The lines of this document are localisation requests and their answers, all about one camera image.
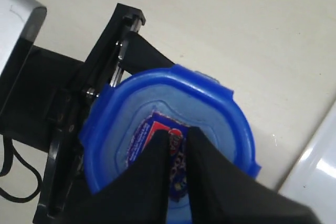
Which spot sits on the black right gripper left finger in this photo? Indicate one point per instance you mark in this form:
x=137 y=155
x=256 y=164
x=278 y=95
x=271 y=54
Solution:
x=138 y=195

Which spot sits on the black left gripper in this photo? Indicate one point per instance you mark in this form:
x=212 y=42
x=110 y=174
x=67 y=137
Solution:
x=47 y=106

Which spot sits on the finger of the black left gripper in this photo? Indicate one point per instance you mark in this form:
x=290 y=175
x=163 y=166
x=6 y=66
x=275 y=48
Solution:
x=139 y=55

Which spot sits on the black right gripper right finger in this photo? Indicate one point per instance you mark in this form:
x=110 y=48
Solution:
x=219 y=192

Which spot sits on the blue plastic lid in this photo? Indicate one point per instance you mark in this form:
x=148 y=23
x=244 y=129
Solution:
x=124 y=118

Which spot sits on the white rectangular tray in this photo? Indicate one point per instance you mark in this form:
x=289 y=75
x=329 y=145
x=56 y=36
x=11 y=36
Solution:
x=312 y=179

